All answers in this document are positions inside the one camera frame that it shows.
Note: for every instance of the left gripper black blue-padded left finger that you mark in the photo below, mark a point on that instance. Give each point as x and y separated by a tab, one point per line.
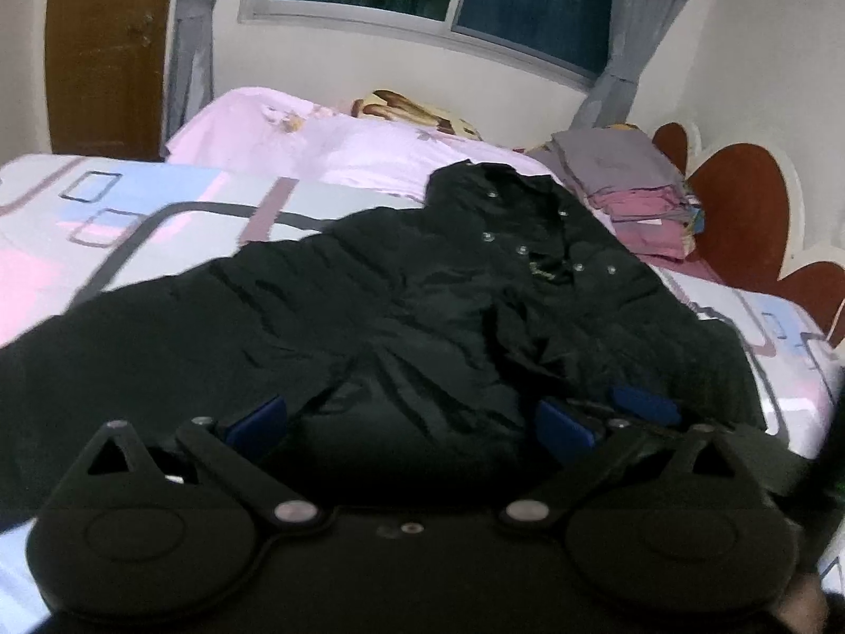
226	452

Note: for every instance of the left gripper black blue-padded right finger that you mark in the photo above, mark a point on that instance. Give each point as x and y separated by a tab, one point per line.
565	462

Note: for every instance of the black padded winter jacket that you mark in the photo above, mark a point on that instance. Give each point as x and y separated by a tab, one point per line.
412	347

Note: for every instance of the pink folded cloth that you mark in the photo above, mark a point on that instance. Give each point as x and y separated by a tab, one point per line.
659	222

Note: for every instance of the red white scalloped headboard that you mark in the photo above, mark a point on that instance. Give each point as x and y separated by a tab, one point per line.
754	234

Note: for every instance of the grey folded cloth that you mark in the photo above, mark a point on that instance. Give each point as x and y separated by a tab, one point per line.
618	171

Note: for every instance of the light pink blanket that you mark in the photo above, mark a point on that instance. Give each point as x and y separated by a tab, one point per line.
263	132

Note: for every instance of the brown wooden door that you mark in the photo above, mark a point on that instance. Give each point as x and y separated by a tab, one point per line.
104	62

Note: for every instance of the grey right curtain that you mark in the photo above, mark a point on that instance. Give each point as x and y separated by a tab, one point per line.
637	27

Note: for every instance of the grey curtain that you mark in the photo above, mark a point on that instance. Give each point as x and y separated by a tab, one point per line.
189	85
637	27

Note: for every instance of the grey left curtain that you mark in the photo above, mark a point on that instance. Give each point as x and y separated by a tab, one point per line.
189	85

